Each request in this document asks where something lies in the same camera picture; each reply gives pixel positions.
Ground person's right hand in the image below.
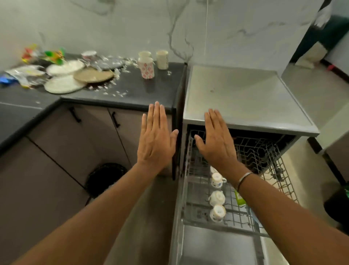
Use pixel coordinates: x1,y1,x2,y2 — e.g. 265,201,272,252
194,109,241,176

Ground person's left hand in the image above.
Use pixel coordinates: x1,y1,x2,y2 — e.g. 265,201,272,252
136,102,179,172

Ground person's right forearm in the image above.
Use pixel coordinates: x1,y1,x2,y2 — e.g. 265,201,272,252
225,161,349,265

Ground person's left forearm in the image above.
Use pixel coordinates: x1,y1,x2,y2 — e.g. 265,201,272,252
11,162,163,265

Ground grey cabinet door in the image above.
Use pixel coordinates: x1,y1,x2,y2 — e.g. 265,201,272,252
107,108,174,176
27,103,131,189

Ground silver dishwasher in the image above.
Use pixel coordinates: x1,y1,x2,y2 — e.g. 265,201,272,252
169,64,320,265

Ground scattered white food scraps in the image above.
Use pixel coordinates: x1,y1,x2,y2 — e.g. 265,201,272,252
87,55,173,98

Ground silver wrist bangle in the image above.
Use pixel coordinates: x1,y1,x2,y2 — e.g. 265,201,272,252
236,172,254,192

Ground white red-patterned cup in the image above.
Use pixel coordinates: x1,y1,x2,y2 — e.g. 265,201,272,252
137,57,155,80

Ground cream ceramic cup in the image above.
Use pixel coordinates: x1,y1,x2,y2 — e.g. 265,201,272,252
156,50,169,70

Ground green item in rack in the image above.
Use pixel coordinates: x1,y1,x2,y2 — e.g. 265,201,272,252
234,190,247,206

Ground black mesh waste bin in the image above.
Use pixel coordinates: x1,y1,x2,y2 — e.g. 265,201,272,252
85,163,128,206

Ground brown dirty plate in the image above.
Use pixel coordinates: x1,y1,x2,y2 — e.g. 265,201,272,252
73,67,114,83

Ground grey dirty plate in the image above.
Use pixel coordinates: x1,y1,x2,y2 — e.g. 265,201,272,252
91,57,125,70

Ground small white bowl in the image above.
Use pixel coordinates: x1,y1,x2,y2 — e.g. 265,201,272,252
81,50,98,61

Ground white dirty plate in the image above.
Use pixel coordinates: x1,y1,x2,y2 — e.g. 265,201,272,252
44,75,88,94
46,60,85,76

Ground grey side cabinet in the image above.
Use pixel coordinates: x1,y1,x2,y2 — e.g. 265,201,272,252
308,105,349,186

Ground colourful snack wrappers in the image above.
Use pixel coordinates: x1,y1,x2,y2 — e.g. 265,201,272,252
21,44,66,65

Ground silver foil wrapper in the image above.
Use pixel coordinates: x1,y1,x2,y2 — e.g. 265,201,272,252
5,65,46,77

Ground black plastic bin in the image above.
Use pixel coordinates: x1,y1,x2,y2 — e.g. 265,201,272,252
324,182,349,234

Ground large grey cabinet panel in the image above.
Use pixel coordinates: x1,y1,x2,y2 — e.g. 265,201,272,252
0,137,92,265

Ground grey wire dishwasher rack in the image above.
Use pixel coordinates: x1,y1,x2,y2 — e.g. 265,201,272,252
182,130,299,236

